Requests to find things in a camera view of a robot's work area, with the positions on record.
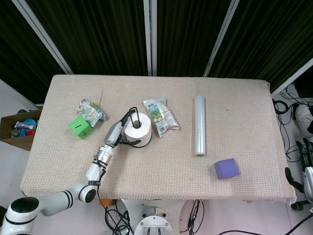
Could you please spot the purple foam cube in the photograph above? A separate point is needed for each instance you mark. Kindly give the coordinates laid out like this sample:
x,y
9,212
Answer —
x,y
226,169

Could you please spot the beige woven table cloth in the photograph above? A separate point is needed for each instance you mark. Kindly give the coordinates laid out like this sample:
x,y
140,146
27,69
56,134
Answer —
x,y
171,161

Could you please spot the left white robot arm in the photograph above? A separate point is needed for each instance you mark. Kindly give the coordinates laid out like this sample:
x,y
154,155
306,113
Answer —
x,y
61,193

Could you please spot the clear plastic wrap roll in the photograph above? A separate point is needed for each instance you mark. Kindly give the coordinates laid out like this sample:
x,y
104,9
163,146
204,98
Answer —
x,y
200,124

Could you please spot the orange clamp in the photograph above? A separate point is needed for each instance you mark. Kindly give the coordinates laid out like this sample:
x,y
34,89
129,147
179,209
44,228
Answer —
x,y
105,202

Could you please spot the green numbered foam cube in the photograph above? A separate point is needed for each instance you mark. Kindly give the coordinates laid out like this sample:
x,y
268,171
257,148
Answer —
x,y
81,127

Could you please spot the brown cardboard box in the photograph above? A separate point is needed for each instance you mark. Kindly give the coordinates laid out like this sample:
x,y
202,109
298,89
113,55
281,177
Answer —
x,y
18,129

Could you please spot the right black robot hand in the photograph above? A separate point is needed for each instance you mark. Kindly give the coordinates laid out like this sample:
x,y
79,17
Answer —
x,y
304,161

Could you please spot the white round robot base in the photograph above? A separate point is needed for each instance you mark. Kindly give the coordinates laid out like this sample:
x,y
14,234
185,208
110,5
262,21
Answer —
x,y
154,220

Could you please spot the dark green folding screen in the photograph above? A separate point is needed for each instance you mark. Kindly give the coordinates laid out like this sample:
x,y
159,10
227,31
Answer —
x,y
107,36

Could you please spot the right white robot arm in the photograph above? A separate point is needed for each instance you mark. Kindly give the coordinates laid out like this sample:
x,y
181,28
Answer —
x,y
308,175

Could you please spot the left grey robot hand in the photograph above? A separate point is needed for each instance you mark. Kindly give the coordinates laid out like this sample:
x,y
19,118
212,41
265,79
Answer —
x,y
113,133

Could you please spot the crumpled green snack bag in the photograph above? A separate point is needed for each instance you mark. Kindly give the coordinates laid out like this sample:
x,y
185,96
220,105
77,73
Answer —
x,y
91,111

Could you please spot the white toilet paper roll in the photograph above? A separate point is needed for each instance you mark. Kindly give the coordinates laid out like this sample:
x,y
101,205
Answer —
x,y
139,128

